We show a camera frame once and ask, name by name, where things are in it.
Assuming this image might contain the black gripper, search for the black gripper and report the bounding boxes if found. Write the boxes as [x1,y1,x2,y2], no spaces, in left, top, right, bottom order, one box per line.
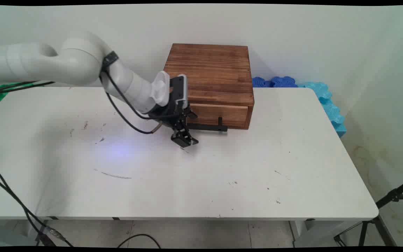
[148,76,199,148]

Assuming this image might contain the wooden drawer front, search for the wooden drawer front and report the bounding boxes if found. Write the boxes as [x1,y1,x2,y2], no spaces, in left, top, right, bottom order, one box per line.
[189,103,249,129]

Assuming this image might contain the brown wooden drawer cabinet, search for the brown wooden drawer cabinet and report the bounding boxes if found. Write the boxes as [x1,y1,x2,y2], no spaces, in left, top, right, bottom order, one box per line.
[163,43,255,130]

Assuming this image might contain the light blue foam mat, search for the light blue foam mat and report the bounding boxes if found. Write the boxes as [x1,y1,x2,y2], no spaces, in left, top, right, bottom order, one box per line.
[296,82,347,138]

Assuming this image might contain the black tripod stand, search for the black tripod stand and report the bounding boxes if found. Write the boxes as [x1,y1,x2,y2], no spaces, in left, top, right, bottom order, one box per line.
[334,176,403,247]

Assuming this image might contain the black drawer handle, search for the black drawer handle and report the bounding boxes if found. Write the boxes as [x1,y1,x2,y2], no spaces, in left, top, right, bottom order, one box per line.
[186,117,228,133]

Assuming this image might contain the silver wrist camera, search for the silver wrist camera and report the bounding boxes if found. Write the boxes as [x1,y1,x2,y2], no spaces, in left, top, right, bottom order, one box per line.
[176,74,189,109]

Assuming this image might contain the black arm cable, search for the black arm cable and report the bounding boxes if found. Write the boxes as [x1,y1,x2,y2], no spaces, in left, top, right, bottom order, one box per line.
[99,51,181,134]

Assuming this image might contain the black floor cable loop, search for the black floor cable loop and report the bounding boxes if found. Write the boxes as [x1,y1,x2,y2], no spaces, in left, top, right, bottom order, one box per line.
[117,233,161,248]

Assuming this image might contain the black cables behind arm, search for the black cables behind arm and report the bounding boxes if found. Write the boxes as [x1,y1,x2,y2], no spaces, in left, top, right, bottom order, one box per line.
[0,81,56,94]

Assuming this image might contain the black cable with connector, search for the black cable with connector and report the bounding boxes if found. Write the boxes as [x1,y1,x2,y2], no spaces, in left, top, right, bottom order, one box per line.
[0,167,73,247]

